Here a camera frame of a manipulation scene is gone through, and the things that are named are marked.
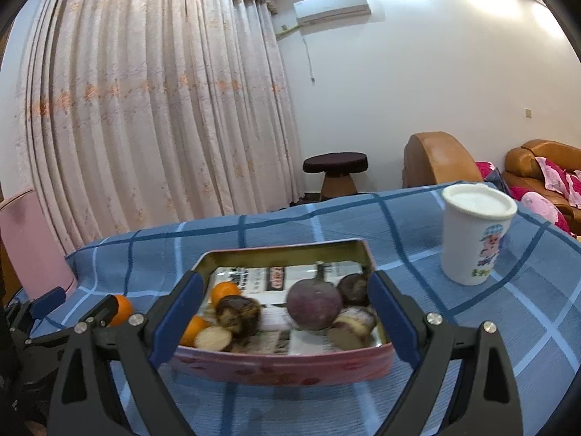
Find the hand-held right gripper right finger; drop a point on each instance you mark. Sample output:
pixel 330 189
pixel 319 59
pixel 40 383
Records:
pixel 392 322

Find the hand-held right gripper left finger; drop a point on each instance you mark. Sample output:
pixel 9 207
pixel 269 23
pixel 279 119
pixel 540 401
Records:
pixel 177 320

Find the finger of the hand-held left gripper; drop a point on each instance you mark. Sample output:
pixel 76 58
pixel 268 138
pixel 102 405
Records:
pixel 103 309
pixel 47 303

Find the orange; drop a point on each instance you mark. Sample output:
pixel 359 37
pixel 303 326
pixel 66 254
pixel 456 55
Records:
pixel 224 291
pixel 123 311
pixel 195 330

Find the cut sweet potato piece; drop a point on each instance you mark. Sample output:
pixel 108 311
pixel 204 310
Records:
pixel 213 338
pixel 352 327

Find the dark brown round fruit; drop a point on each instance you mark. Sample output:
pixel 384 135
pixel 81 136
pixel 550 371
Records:
pixel 353 288

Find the dark brown baked sweet potato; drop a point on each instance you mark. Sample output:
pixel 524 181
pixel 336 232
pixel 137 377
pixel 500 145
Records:
pixel 236 313

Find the purple round fruit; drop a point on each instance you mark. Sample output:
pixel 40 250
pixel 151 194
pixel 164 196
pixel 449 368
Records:
pixel 313 304

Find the pink tin box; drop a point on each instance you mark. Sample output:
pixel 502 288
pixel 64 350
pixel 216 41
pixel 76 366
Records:
pixel 281 370

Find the pink chair back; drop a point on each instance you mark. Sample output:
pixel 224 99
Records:
pixel 31 245

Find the printed paper liner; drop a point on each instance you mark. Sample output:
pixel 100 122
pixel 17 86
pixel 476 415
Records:
pixel 277 341

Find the white cartoon print cup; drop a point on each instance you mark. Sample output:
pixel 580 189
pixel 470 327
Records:
pixel 463 245

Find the dark round stool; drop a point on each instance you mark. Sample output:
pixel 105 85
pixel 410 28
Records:
pixel 336 163

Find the brown leather armchair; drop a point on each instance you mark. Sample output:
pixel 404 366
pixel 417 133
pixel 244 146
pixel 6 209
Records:
pixel 435 159

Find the red cloth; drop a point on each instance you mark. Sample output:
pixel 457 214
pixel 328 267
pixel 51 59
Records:
pixel 488 172

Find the pink cushion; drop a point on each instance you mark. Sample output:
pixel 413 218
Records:
pixel 542 206

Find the brown leather sofa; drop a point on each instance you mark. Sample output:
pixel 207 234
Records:
pixel 522 163

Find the pink floral curtain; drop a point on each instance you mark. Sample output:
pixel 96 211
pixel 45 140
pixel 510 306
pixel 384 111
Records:
pixel 159 100

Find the pink floral blanket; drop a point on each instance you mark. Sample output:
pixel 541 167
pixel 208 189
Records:
pixel 556 177

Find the air conditioner pipe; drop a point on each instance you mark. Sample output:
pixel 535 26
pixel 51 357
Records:
pixel 287 31

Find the white air conditioner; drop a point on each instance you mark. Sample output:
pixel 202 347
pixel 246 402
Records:
pixel 333 5

